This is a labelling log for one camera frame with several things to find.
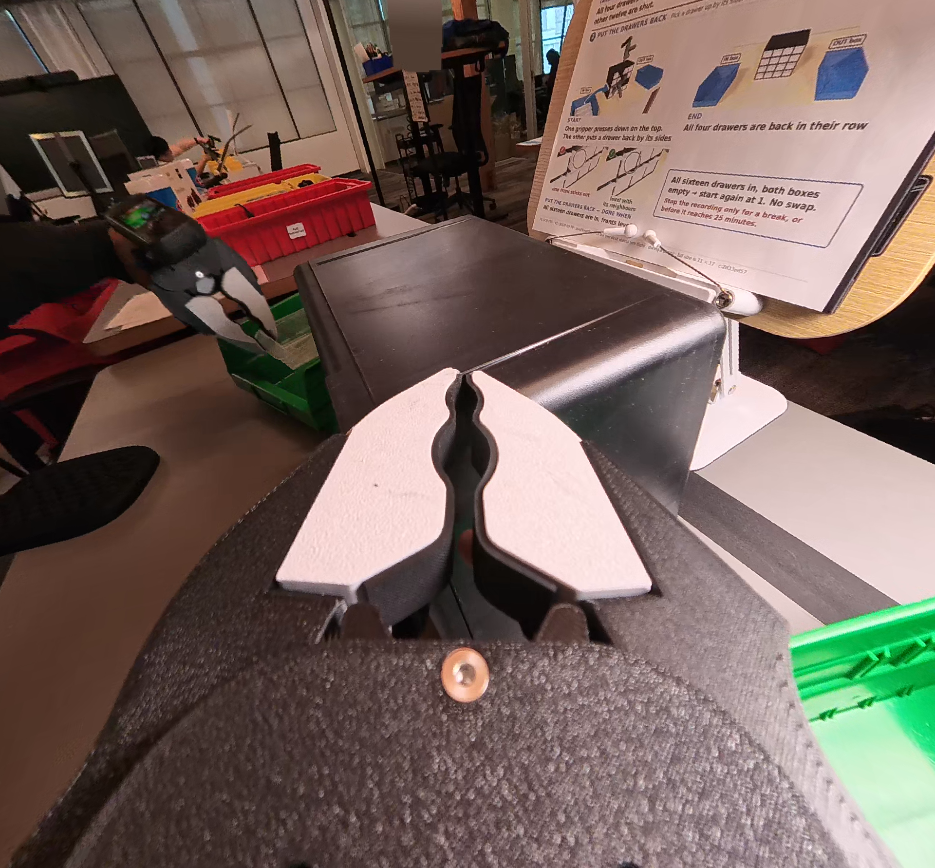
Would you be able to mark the black partition panel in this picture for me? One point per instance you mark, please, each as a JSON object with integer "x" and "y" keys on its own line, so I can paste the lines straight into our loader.
{"x": 73, "y": 101}

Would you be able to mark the computer monitor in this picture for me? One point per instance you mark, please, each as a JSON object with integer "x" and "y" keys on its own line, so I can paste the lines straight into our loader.
{"x": 69, "y": 163}

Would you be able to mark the black office chair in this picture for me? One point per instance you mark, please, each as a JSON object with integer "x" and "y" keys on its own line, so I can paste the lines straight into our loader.
{"x": 467, "y": 123}

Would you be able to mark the black armrest chair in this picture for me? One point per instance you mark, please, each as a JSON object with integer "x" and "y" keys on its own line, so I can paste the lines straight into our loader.
{"x": 73, "y": 495}

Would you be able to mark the window with blinds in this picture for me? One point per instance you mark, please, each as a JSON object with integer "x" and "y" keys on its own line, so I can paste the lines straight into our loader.
{"x": 219, "y": 64}

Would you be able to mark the black drawer cabinet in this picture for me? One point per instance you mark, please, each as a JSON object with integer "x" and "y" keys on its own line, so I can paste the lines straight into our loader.
{"x": 453, "y": 298}

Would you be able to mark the red plastic bin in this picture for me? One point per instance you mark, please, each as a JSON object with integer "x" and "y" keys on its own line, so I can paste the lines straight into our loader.
{"x": 256, "y": 181}

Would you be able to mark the light grey desk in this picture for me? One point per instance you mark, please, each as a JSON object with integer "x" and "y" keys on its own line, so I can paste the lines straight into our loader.
{"x": 182, "y": 444}

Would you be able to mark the printed instruction sheet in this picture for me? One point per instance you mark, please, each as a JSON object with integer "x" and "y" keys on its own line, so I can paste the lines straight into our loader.
{"x": 767, "y": 152}

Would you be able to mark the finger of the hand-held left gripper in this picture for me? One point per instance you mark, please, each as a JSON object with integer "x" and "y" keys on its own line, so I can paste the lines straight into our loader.
{"x": 212, "y": 316}
{"x": 252, "y": 302}

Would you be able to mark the wooden document stand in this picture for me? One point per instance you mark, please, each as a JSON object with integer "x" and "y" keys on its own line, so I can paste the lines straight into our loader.
{"x": 891, "y": 276}

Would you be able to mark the white cardboard box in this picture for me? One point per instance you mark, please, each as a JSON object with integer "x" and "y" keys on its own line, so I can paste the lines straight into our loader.
{"x": 164, "y": 185}

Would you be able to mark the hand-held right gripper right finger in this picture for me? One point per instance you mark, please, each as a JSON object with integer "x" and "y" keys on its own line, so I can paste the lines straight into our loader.
{"x": 562, "y": 510}

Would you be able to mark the green plastic bin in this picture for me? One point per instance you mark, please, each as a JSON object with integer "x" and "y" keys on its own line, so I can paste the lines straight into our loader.
{"x": 876, "y": 736}
{"x": 292, "y": 400}

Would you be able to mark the wood-edged side table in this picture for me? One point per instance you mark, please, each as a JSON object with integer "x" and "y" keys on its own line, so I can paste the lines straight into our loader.
{"x": 398, "y": 221}

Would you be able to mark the white paper sheet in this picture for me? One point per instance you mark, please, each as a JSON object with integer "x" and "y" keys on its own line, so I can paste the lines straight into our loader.
{"x": 139, "y": 316}

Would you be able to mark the red bin with white label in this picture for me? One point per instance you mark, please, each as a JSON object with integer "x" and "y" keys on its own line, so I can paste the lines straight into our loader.
{"x": 343, "y": 225}

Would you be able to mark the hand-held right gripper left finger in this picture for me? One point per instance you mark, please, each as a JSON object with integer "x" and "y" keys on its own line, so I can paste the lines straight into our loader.
{"x": 365, "y": 503}

